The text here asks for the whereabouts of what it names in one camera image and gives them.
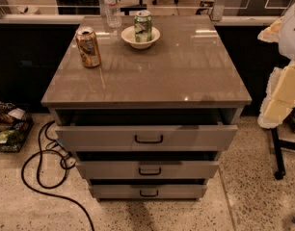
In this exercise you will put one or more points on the top grey drawer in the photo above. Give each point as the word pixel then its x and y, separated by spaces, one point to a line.
pixel 209 137

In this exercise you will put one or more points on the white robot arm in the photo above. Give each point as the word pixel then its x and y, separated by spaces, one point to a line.
pixel 286 42

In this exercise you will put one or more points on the box of snack bags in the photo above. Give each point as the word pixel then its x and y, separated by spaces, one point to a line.
pixel 15 124

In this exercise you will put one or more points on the orange soda can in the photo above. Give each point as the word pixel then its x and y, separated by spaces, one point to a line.
pixel 88 47

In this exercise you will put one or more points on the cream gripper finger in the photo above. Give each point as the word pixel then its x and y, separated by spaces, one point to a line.
pixel 271 33
pixel 280 97

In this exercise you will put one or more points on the clear plastic water bottle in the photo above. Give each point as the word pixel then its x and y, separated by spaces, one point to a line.
pixel 113 13

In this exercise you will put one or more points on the green soda can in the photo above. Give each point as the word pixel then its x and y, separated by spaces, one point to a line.
pixel 143 26

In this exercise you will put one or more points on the black robot stand leg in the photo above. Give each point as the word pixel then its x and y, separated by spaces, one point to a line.
pixel 278 146

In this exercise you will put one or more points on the middle grey drawer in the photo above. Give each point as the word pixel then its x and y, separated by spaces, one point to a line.
pixel 147 165

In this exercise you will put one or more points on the bottom grey drawer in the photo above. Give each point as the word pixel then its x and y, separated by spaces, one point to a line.
pixel 148 189

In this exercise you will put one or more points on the grey drawer cabinet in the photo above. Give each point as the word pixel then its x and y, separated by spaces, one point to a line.
pixel 184 78

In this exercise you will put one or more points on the grey drawer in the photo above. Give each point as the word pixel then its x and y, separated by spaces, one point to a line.
pixel 147 165
pixel 209 137
pixel 148 189

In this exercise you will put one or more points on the white paper bowl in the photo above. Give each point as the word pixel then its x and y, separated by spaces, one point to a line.
pixel 128 35

